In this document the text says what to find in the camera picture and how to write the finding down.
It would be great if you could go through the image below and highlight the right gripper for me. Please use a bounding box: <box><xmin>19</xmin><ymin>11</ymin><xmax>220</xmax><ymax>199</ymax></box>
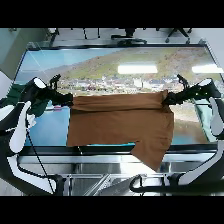
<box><xmin>161</xmin><ymin>90</ymin><xmax>184</xmax><ymax>107</ymax></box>

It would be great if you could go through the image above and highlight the brown T-shirt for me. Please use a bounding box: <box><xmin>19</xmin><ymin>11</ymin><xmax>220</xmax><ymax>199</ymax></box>
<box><xmin>66</xmin><ymin>89</ymin><xmax>175</xmax><ymax>172</ymax></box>

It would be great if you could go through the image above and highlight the silver frame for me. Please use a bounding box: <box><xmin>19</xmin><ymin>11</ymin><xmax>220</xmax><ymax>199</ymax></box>
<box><xmin>18</xmin><ymin>151</ymin><xmax>224</xmax><ymax>197</ymax></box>

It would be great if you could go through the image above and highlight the pale green garment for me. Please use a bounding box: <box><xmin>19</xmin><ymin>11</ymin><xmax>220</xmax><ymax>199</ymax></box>
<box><xmin>194</xmin><ymin>99</ymin><xmax>215</xmax><ymax>135</ymax></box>

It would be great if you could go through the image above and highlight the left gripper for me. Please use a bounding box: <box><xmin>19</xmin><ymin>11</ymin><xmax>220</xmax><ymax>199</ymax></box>
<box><xmin>50</xmin><ymin>89</ymin><xmax>74</xmax><ymax>107</ymax></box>

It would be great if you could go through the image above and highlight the black cable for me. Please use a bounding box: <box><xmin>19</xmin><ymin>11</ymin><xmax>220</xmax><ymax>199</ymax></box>
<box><xmin>25</xmin><ymin>129</ymin><xmax>57</xmax><ymax>194</ymax></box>
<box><xmin>128</xmin><ymin>175</ymin><xmax>224</xmax><ymax>196</ymax></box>

